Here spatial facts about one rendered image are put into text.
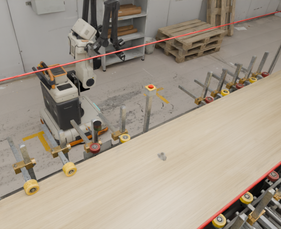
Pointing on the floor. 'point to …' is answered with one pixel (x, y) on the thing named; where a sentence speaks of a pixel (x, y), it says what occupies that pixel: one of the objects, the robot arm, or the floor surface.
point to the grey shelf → (141, 37)
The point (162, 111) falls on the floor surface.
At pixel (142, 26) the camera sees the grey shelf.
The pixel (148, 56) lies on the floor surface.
